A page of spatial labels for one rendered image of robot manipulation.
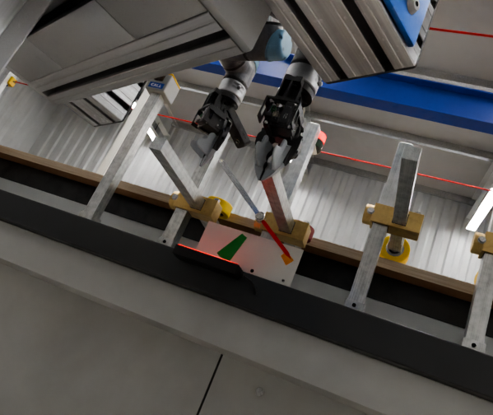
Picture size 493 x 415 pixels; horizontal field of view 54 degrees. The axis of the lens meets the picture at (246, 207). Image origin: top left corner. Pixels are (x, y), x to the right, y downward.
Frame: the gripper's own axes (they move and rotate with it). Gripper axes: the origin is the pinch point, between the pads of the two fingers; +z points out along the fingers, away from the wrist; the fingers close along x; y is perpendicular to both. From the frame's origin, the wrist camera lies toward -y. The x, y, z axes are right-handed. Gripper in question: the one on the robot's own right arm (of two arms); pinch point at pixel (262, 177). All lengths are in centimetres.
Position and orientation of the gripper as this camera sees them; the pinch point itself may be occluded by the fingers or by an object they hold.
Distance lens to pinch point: 92.9
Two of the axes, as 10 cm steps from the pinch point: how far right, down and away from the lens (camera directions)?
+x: 9.0, 2.6, -3.4
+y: -1.9, -4.6, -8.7
